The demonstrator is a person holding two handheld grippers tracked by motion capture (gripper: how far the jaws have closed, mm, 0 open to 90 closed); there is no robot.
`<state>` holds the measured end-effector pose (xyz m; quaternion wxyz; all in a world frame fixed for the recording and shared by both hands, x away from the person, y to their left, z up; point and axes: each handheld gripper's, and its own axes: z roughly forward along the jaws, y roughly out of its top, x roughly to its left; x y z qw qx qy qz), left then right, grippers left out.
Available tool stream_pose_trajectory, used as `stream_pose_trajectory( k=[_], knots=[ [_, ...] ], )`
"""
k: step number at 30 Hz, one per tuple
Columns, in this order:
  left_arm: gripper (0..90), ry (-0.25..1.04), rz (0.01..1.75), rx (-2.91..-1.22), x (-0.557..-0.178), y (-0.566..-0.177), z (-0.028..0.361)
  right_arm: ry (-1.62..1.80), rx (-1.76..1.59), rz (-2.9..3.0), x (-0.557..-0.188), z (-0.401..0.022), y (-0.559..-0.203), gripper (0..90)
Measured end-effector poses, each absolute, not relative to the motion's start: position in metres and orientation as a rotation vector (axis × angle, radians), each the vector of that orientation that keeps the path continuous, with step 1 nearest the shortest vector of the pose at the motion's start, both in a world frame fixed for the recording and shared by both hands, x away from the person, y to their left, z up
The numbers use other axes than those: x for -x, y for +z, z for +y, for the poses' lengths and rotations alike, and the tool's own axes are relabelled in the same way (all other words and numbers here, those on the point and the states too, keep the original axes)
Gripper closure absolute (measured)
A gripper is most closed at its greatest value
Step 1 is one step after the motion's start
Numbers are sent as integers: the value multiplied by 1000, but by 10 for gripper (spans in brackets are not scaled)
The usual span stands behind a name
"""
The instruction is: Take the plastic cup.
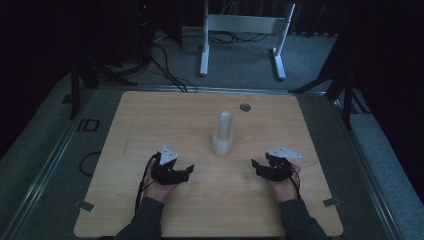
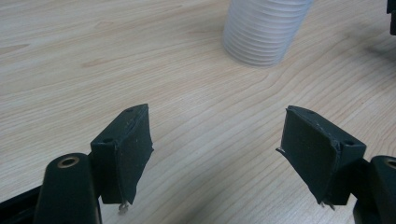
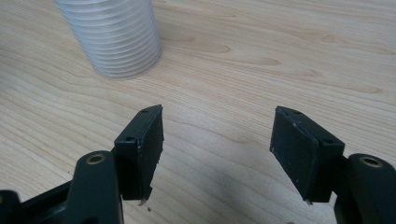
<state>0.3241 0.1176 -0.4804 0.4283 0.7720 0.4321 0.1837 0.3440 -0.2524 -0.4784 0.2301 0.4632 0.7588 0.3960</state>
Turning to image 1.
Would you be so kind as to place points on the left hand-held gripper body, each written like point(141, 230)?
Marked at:
point(165, 175)

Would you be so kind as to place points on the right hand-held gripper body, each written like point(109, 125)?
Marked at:
point(278, 168)

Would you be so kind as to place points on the stack of clear plastic cups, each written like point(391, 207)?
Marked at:
point(222, 136)

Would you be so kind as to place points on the person's left hand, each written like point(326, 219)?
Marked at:
point(158, 191)

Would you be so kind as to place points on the person's right hand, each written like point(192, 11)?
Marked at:
point(285, 190)

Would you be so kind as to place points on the grey round table grommet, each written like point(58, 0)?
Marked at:
point(245, 107)

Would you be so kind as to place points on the grey tape strip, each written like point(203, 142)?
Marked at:
point(332, 201)
point(84, 206)

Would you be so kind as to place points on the black tripod stand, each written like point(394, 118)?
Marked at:
point(75, 90)
point(346, 100)

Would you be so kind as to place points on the dark equipment rack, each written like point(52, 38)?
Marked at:
point(133, 33)

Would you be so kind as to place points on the white metal stand frame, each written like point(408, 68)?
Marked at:
point(245, 24)

